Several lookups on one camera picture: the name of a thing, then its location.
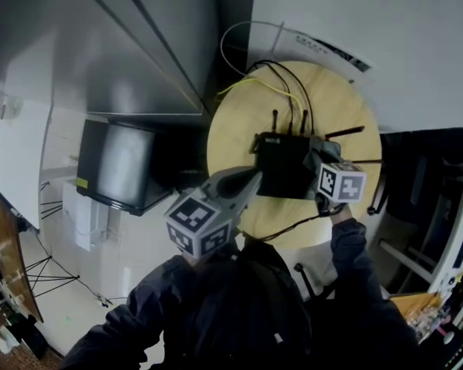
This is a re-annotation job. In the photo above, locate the orange cardboard box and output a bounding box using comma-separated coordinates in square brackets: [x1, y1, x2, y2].
[388, 291, 444, 328]

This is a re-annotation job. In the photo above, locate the black router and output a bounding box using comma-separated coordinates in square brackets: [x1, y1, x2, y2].
[249, 109, 383, 200]

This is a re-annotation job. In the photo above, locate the white printed panel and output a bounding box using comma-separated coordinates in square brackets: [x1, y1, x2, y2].
[270, 20, 373, 85]

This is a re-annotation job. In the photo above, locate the white cable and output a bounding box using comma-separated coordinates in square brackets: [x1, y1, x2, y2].
[220, 20, 286, 79]

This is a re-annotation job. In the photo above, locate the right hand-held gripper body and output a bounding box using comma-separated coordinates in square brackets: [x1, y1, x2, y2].
[315, 160, 368, 217]

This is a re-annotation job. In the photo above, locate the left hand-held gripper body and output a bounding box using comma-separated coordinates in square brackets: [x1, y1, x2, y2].
[164, 167, 248, 261]

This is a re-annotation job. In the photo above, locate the black cabinet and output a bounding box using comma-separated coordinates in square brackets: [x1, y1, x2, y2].
[76, 116, 181, 217]

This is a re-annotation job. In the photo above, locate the black router cable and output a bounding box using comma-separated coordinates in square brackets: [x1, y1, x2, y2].
[245, 62, 299, 133]
[262, 60, 316, 135]

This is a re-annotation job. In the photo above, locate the person's left forearm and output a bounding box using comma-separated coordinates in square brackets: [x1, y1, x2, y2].
[127, 251, 217, 318]

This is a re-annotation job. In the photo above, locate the black table leg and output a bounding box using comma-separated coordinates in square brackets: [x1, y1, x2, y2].
[293, 262, 337, 301]

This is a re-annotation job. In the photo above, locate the black chair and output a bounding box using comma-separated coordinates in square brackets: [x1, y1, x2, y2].
[368, 129, 463, 217]

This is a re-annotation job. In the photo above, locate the person's dark jacket torso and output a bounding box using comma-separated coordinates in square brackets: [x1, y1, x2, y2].
[61, 239, 421, 370]

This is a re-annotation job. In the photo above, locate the yellow cable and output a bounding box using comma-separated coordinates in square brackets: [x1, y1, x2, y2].
[215, 76, 306, 112]

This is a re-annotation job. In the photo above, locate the black tripod stand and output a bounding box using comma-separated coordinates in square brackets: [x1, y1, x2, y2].
[22, 255, 81, 301]

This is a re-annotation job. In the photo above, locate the brown wooden table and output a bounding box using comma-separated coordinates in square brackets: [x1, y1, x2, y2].
[0, 184, 44, 324]

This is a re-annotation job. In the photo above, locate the white board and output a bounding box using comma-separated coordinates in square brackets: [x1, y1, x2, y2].
[0, 97, 54, 231]

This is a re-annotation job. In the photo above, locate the thin black cable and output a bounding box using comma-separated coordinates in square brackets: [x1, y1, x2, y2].
[260, 201, 346, 243]

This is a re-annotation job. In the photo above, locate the white low cabinet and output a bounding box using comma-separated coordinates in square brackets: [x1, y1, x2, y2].
[61, 178, 125, 252]

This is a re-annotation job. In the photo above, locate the person's right forearm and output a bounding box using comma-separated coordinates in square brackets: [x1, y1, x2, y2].
[329, 204, 394, 308]

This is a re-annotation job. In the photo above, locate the white shelf frame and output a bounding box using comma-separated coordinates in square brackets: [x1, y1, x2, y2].
[377, 159, 463, 297]

